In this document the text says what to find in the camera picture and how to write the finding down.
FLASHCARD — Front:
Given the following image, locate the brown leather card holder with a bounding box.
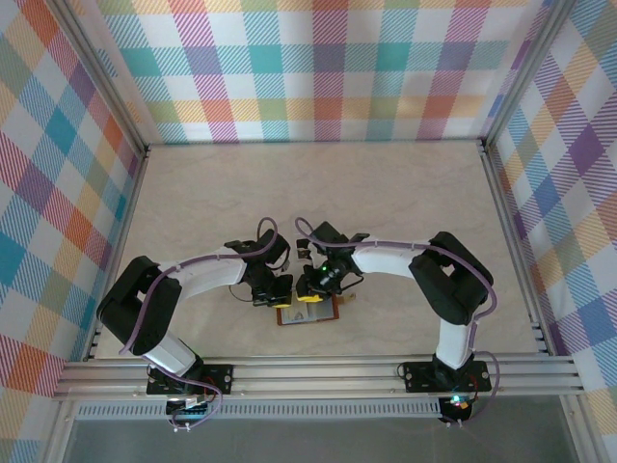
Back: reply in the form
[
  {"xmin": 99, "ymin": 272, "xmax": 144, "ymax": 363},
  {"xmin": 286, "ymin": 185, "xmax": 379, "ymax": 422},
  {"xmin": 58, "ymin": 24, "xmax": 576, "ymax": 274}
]
[{"xmin": 275, "ymin": 292, "xmax": 359, "ymax": 328}]

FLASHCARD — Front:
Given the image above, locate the wide aluminium rail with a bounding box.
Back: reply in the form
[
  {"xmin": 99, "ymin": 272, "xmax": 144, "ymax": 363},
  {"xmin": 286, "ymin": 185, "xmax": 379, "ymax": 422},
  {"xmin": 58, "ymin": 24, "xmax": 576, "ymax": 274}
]
[{"xmin": 52, "ymin": 354, "xmax": 587, "ymax": 401}]

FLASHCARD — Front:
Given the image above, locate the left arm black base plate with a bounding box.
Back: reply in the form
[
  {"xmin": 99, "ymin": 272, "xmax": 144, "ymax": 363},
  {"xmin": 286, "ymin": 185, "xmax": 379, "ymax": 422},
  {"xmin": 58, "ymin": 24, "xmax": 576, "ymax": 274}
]
[{"xmin": 147, "ymin": 364, "xmax": 235, "ymax": 395}]

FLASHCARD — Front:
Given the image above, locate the grey slotted cable duct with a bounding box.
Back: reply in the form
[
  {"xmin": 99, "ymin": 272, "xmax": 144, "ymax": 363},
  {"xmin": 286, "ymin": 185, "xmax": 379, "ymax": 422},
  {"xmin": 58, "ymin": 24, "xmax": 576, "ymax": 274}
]
[{"xmin": 74, "ymin": 398, "xmax": 444, "ymax": 420}]

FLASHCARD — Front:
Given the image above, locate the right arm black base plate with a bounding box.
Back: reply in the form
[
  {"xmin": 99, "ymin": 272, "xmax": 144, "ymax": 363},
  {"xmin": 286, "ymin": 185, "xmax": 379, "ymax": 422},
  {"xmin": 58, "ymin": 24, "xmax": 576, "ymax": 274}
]
[{"xmin": 402, "ymin": 360, "xmax": 492, "ymax": 393}]

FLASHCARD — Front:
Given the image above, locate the aluminium side rail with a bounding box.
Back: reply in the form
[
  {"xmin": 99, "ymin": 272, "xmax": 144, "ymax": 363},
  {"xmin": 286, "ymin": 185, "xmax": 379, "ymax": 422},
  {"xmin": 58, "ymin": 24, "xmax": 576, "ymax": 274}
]
[
  {"xmin": 479, "ymin": 138, "xmax": 553, "ymax": 358},
  {"xmin": 81, "ymin": 147, "xmax": 151, "ymax": 363}
]

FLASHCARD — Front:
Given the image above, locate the aluminium frame leg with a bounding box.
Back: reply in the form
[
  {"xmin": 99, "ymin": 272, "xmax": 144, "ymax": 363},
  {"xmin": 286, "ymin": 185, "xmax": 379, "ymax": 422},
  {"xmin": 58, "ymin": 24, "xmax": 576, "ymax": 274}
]
[
  {"xmin": 561, "ymin": 395, "xmax": 599, "ymax": 463},
  {"xmin": 42, "ymin": 399, "xmax": 81, "ymax": 463}
]

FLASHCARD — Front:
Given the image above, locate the aluminium frame post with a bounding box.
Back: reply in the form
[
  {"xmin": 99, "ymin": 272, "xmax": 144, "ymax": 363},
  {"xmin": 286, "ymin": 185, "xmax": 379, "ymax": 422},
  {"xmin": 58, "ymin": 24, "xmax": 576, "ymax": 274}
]
[
  {"xmin": 481, "ymin": 0, "xmax": 570, "ymax": 146},
  {"xmin": 50, "ymin": 0, "xmax": 150, "ymax": 158}
]

